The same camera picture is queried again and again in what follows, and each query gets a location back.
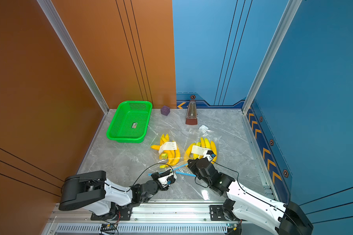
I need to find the yellow banana bunch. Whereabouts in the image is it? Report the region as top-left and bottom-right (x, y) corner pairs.
(151, 134), (181, 169)
(183, 137), (217, 162)

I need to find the clear zip-top bag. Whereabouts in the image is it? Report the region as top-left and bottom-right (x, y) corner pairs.
(147, 114), (189, 175)
(176, 125), (222, 177)

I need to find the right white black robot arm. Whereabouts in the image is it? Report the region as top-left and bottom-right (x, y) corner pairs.
(187, 158), (313, 235)

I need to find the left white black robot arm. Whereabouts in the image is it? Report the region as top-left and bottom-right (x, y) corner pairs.
(58, 169), (176, 220)

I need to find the small white object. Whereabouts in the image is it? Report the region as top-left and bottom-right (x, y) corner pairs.
(199, 125), (209, 131)

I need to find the brown wooden metronome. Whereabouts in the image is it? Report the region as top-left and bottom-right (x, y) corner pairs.
(185, 99), (198, 125)

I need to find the green circuit board left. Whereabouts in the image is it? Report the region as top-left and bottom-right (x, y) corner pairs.
(100, 223), (118, 234)

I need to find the green circuit board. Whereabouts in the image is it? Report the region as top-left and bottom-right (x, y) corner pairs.
(226, 223), (242, 235)
(100, 223), (118, 234)

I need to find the small label in basket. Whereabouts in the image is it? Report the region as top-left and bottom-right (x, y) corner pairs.
(131, 122), (138, 129)

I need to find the green plastic basket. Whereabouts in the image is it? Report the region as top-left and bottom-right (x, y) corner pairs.
(106, 101), (153, 144)

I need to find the green circuit board right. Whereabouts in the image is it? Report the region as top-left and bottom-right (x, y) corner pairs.
(226, 223), (242, 235)

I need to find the purple cube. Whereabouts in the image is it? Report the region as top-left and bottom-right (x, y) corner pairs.
(160, 105), (170, 116)

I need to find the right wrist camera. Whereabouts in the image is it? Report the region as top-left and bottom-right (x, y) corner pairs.
(203, 149), (216, 161)

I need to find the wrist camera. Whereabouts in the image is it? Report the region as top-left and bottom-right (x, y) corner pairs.
(203, 149), (216, 161)
(158, 169), (177, 187)

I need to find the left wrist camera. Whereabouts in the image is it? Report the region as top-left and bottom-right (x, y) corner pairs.
(158, 169), (177, 187)

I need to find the aluminium rail base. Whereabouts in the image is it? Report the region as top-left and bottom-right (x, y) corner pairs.
(42, 200), (269, 235)

